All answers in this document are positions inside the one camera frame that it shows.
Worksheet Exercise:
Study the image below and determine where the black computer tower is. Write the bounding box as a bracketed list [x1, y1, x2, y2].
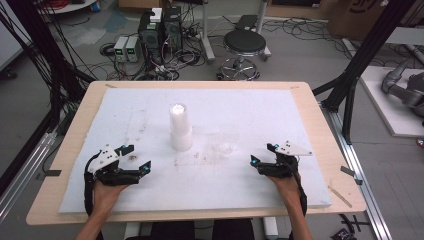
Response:
[162, 5, 184, 52]
[137, 10, 165, 66]

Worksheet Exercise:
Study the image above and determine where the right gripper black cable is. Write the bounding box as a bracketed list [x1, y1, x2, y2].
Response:
[292, 164, 309, 217]

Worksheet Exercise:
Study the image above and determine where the tangle of floor cables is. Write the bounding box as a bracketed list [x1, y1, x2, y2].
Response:
[84, 19, 221, 82]

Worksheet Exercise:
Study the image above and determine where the aluminium rail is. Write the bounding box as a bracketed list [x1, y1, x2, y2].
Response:
[320, 102, 394, 240]
[0, 130, 58, 223]

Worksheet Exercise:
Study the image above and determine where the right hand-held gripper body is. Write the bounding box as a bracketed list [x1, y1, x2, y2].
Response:
[257, 139, 314, 180]

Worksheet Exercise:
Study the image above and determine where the grey metal stand leg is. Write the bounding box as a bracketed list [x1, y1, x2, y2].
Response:
[199, 0, 217, 65]
[255, 0, 272, 62]

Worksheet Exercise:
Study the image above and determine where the brown cardboard box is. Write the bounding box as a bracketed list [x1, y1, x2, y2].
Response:
[327, 0, 395, 42]

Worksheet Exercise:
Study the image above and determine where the thin wooden stick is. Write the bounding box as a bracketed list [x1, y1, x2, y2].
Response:
[327, 184, 353, 209]

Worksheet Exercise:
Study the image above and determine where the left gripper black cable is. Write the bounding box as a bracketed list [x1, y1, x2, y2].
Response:
[83, 150, 102, 217]

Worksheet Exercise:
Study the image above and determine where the black metal frame post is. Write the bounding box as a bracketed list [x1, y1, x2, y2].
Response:
[312, 0, 407, 145]

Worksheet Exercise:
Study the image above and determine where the person's right leg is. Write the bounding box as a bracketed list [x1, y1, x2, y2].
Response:
[211, 218, 256, 240]

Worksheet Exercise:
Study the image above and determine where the person's left hand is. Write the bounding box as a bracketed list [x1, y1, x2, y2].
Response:
[90, 179, 132, 218]

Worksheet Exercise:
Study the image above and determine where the clear plastic cup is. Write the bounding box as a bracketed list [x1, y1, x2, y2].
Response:
[213, 134, 236, 157]

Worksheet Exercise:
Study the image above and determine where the person's leg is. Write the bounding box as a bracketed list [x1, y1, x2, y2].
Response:
[211, 218, 256, 240]
[125, 219, 198, 240]

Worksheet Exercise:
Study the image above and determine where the grey table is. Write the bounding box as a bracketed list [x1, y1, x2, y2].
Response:
[385, 25, 424, 47]

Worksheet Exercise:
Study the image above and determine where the person's left leg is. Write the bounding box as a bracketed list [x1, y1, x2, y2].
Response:
[125, 219, 198, 240]

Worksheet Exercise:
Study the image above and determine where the grey bench power supply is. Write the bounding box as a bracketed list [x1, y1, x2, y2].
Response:
[125, 35, 141, 64]
[113, 35, 130, 63]

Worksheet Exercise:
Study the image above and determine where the white table leg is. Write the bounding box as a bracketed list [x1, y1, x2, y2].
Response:
[262, 216, 280, 240]
[124, 221, 142, 240]

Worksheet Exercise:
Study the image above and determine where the black round stool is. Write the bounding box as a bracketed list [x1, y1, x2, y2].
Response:
[217, 28, 268, 81]

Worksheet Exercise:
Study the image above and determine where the flat black device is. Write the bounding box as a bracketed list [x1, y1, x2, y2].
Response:
[234, 14, 260, 32]

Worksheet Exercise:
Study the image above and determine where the stack of white plastic cups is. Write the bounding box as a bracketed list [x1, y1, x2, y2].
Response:
[168, 103, 194, 152]

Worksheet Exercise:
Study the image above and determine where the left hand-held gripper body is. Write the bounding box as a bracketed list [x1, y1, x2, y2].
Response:
[89, 143, 142, 187]

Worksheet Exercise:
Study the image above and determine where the white foam mat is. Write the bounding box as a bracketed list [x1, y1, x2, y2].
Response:
[58, 87, 333, 215]

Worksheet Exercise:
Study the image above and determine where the white floor board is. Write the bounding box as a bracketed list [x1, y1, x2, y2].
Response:
[359, 65, 424, 139]

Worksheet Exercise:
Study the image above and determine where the coiled black cable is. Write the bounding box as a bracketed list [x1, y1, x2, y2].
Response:
[99, 42, 117, 57]

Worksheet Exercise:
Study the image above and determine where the person's right hand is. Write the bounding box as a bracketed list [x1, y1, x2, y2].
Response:
[266, 174, 303, 212]

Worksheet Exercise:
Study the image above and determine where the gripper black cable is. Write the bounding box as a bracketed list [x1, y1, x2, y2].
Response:
[83, 150, 102, 217]
[292, 164, 309, 217]

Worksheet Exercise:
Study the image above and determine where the small black floor device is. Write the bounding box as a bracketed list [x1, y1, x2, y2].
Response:
[329, 227, 357, 240]

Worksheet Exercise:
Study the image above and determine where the small white box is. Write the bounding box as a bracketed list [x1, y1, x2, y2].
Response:
[149, 6, 164, 24]

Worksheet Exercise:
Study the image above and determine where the black frame with cable bundle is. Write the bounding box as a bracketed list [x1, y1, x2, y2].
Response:
[0, 0, 98, 198]

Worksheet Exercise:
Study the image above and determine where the white round table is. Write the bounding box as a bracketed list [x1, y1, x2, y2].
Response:
[37, 0, 98, 15]

